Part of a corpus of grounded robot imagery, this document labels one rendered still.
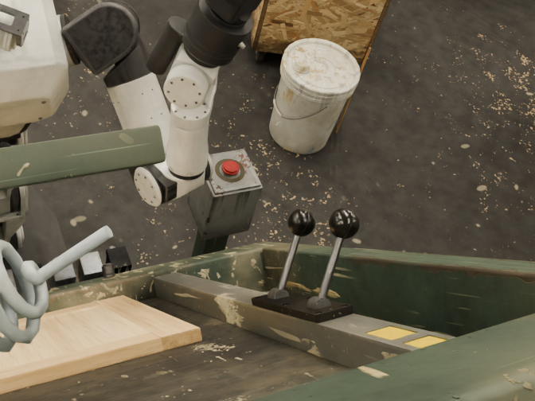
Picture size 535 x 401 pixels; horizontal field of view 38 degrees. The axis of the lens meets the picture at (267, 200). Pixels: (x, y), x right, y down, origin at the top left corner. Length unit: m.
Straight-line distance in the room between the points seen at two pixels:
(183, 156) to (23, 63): 0.30
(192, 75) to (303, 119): 1.79
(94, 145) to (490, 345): 0.26
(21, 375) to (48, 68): 0.53
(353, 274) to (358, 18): 2.08
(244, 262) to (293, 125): 1.42
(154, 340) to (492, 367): 0.69
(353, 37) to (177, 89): 2.19
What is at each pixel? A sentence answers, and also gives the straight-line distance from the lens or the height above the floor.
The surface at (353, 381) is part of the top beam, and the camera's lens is 0.45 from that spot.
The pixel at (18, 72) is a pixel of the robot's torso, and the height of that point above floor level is 1.31.
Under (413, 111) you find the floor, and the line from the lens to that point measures 3.47.
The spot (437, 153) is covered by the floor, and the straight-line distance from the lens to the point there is 3.34.
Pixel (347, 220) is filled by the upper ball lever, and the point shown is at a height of 1.53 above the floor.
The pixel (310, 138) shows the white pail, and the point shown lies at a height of 0.10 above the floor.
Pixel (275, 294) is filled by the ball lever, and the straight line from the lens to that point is 1.02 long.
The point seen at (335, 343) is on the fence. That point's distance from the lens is 0.86.
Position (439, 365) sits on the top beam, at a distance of 0.46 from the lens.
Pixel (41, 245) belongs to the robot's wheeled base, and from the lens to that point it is 2.49.
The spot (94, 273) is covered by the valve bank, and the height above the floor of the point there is 0.76.
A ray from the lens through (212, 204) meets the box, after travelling 1.70.
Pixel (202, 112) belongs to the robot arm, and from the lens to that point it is 1.29.
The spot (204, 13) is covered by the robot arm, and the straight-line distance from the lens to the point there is 1.15.
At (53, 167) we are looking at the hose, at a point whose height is 1.92.
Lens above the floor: 2.23
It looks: 50 degrees down
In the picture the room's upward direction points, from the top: 19 degrees clockwise
